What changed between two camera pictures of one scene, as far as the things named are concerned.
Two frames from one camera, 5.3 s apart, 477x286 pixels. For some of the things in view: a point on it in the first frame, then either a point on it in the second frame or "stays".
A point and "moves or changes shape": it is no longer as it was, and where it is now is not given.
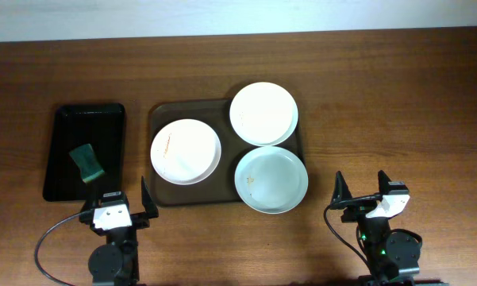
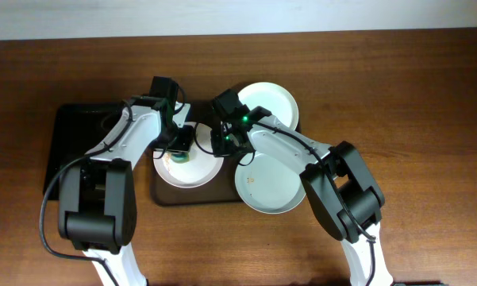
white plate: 186,152 stays
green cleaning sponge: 87,162 moves or changes shape
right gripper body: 355,213 to 221,142
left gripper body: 139,218 to 182,141
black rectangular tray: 73,126 stays
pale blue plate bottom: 271,180 stays
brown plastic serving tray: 220,188 stays
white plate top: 263,114 stays
